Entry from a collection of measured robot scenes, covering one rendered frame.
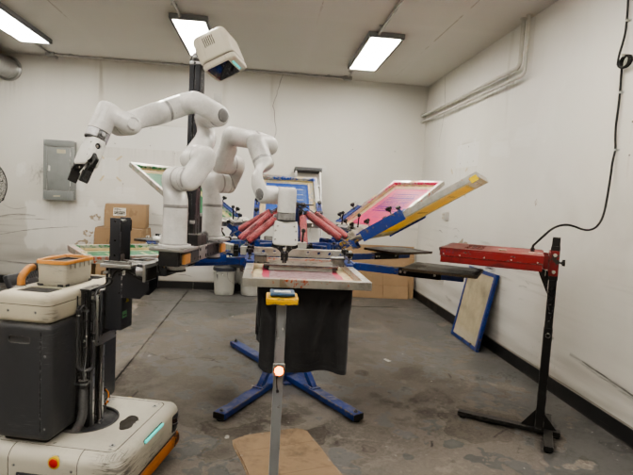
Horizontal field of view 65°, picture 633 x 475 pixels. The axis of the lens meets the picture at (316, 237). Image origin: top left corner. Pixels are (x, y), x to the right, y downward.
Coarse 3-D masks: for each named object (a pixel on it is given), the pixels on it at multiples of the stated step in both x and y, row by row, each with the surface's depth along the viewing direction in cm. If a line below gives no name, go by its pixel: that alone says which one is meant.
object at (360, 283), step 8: (248, 264) 261; (248, 272) 233; (352, 272) 252; (248, 280) 218; (256, 280) 219; (264, 280) 219; (272, 280) 219; (280, 280) 220; (288, 280) 220; (296, 280) 220; (304, 280) 221; (312, 280) 221; (320, 280) 223; (328, 280) 224; (336, 280) 225; (344, 280) 226; (360, 280) 232; (368, 280) 230; (320, 288) 222; (328, 288) 222; (336, 288) 223; (344, 288) 223; (352, 288) 223; (360, 288) 224; (368, 288) 224
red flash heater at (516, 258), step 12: (444, 252) 297; (456, 252) 294; (468, 252) 291; (480, 252) 288; (492, 252) 286; (504, 252) 287; (516, 252) 292; (528, 252) 296; (540, 252) 301; (468, 264) 292; (480, 264) 289; (492, 264) 287; (504, 264) 284; (516, 264) 281; (528, 264) 279; (540, 264) 276
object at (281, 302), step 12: (276, 300) 196; (288, 300) 197; (276, 312) 204; (276, 324) 202; (276, 336) 202; (276, 348) 203; (276, 360) 203; (276, 396) 204; (276, 408) 205; (276, 420) 205; (276, 432) 206; (276, 444) 206; (276, 456) 206; (276, 468) 207
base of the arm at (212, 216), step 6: (204, 210) 234; (210, 210) 233; (216, 210) 234; (204, 216) 234; (210, 216) 233; (216, 216) 234; (204, 222) 234; (210, 222) 233; (216, 222) 234; (204, 228) 234; (210, 228) 234; (216, 228) 235; (210, 234) 234; (216, 234) 235
